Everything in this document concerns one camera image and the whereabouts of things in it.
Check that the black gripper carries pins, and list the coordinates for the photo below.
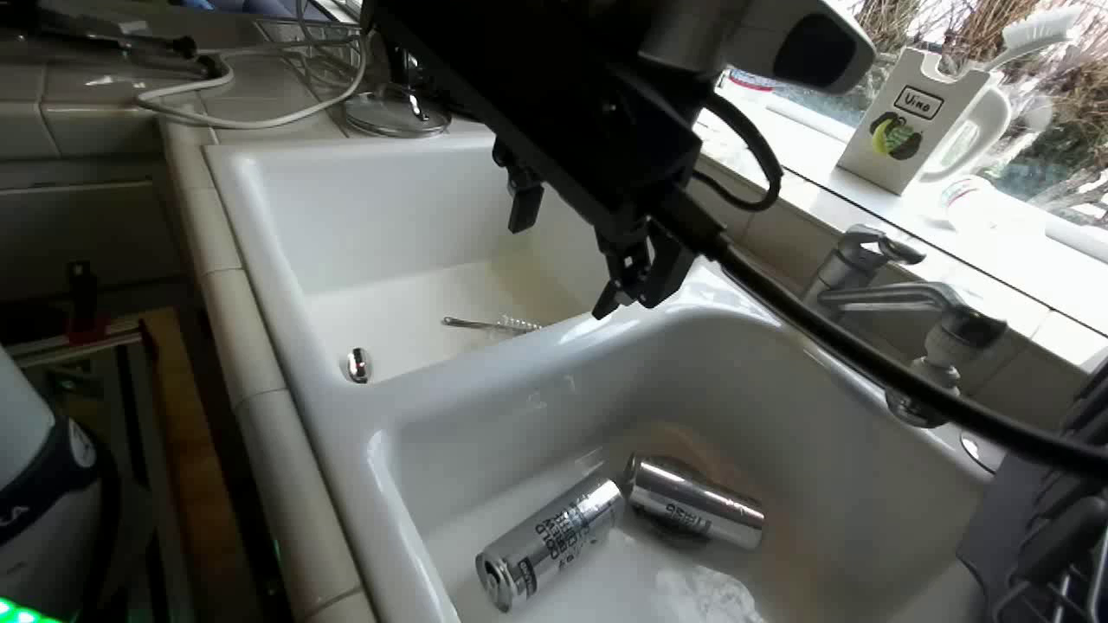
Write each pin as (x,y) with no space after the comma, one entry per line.
(624,162)

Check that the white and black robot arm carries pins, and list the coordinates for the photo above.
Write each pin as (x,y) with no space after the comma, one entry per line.
(738,41)

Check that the white double basin sink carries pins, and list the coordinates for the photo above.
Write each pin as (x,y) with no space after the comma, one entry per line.
(738,392)

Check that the black capped sink sprayer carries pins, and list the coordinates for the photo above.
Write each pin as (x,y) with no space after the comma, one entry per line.
(957,340)

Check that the metal spoon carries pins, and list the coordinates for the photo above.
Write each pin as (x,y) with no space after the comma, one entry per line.
(489,324)

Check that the small metal drain fitting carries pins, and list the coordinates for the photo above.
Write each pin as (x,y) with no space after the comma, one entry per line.
(359,366)

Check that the metal faucet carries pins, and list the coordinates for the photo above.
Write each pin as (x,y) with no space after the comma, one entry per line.
(868,281)

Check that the black dish rack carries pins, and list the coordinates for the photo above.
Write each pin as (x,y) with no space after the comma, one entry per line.
(1042,540)

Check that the white and navy object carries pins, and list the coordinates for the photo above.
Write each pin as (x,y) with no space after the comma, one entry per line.
(41,487)

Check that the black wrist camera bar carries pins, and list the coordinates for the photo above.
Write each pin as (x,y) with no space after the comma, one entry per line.
(461,58)

